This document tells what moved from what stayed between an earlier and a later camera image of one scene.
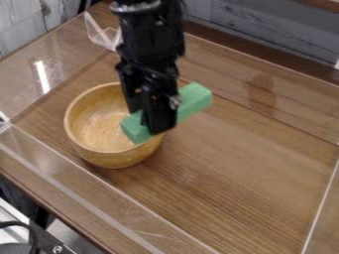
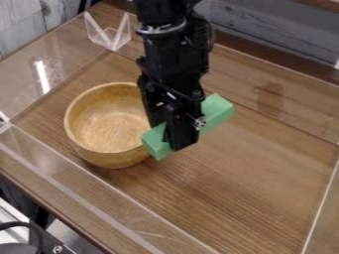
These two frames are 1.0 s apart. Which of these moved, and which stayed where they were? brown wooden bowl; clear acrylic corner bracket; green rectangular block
Moved: green rectangular block
Stayed: clear acrylic corner bracket; brown wooden bowl
